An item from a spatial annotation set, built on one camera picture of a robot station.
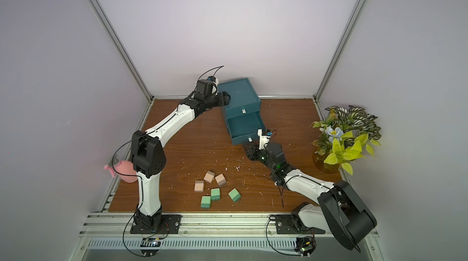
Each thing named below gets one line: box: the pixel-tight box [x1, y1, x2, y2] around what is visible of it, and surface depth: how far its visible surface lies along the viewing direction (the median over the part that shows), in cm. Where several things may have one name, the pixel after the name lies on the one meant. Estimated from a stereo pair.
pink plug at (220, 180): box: [214, 173, 227, 188], surface depth 85 cm
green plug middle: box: [210, 187, 221, 201], surface depth 81 cm
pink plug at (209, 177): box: [203, 170, 216, 184], surface depth 87 cm
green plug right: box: [227, 187, 242, 203], surface depth 80 cm
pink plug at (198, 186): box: [194, 180, 205, 193], surface depth 83 cm
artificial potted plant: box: [309, 105, 382, 176], surface depth 73 cm
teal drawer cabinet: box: [217, 78, 266, 146], surface depth 92 cm
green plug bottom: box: [200, 195, 211, 209], surface depth 79 cm
